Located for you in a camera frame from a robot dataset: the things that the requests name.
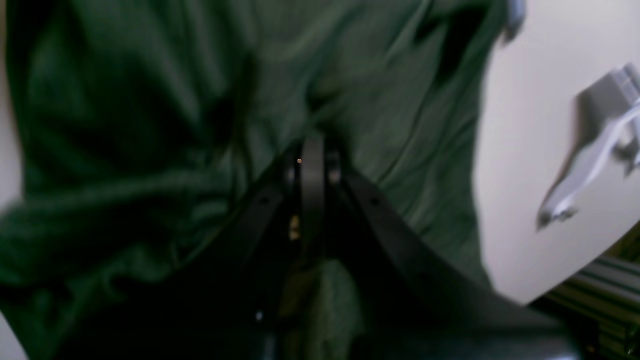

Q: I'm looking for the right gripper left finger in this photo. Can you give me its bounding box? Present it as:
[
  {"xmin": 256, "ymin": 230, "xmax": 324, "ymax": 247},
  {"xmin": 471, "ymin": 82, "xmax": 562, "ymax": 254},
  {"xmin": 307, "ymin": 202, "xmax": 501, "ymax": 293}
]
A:
[{"xmin": 55, "ymin": 144, "xmax": 301, "ymax": 360}]

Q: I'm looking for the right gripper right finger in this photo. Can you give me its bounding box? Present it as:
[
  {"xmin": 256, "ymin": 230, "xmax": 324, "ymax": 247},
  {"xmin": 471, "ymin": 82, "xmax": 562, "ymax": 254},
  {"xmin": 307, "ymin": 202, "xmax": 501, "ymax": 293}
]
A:
[{"xmin": 301, "ymin": 137, "xmax": 582, "ymax": 360}]

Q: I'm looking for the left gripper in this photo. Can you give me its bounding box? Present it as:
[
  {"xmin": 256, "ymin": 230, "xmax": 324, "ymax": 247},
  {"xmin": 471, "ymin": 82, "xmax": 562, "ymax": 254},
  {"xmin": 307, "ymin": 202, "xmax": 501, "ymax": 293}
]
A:
[{"xmin": 536, "ymin": 63, "xmax": 639, "ymax": 229}]

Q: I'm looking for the dark green t-shirt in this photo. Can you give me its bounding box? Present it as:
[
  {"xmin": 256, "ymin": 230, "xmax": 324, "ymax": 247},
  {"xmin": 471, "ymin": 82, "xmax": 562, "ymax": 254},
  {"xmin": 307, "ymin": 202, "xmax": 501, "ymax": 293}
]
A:
[{"xmin": 1, "ymin": 0, "xmax": 506, "ymax": 360}]

